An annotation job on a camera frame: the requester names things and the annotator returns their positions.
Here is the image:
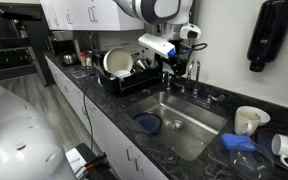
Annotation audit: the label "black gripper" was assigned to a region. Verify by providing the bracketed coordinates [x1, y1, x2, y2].
[166, 53, 189, 77]

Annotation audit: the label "chrome sink side sprayer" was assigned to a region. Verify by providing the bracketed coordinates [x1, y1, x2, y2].
[162, 71, 172, 93]

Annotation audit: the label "steel cup in rack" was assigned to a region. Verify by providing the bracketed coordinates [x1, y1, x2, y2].
[132, 58, 152, 73]

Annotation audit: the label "black dish rack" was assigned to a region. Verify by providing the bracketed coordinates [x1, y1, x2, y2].
[95, 49, 164, 96]

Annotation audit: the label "white bowl in rack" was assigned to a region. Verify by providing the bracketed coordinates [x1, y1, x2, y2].
[114, 69, 132, 80]

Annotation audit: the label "sink drain strainer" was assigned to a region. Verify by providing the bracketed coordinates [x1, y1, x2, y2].
[167, 119, 185, 132]

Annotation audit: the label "stainless steel sink basin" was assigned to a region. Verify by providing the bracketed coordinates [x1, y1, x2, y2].
[123, 91, 228, 162]

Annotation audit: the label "chrome gooseneck faucet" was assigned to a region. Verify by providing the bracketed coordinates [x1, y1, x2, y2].
[185, 58, 226, 105]

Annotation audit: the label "large beige plate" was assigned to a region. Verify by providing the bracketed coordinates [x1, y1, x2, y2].
[103, 47, 134, 76]

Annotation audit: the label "dark blue plate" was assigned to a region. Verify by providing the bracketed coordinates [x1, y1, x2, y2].
[132, 112, 163, 135]

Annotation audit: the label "cream coffee mug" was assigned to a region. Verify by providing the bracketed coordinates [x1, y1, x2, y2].
[234, 107, 262, 137]

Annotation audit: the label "small condiment bottles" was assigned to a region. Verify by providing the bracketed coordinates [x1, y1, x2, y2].
[79, 50, 94, 68]

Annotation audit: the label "blue sponge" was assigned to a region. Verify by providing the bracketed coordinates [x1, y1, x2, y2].
[220, 133, 257, 153]

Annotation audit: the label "white lower cabinets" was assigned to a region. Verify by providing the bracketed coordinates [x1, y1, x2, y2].
[45, 55, 169, 180]

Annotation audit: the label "white cabinets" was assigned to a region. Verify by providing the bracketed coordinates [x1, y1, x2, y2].
[39, 0, 145, 32]
[45, 55, 169, 180]

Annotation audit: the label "white upper cabinets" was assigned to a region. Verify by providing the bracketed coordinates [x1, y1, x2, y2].
[39, 0, 145, 32]

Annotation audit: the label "dark dinner plate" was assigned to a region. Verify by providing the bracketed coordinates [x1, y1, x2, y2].
[251, 127, 288, 175]

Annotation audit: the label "black coffee maker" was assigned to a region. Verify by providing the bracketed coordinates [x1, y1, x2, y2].
[47, 30, 82, 66]

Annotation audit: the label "clear glass bowl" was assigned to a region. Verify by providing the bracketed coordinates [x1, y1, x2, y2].
[229, 141, 275, 180]

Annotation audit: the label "black mounting board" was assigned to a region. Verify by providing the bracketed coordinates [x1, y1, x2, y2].
[73, 143, 119, 180]

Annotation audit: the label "white paper sheet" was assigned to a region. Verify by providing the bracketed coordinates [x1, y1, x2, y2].
[65, 147, 89, 175]

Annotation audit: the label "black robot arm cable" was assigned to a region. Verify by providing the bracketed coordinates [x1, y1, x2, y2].
[179, 42, 209, 56]

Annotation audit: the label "black wall soap dispenser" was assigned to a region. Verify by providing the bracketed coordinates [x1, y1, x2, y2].
[246, 0, 288, 73]

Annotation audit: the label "thin black counter cable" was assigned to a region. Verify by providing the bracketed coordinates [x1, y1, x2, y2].
[82, 74, 100, 152]

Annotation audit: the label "red handled clamp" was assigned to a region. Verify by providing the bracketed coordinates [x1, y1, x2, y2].
[83, 152, 109, 170]

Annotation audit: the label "black camera on stand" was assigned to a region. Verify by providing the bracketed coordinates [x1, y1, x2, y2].
[0, 4, 43, 22]

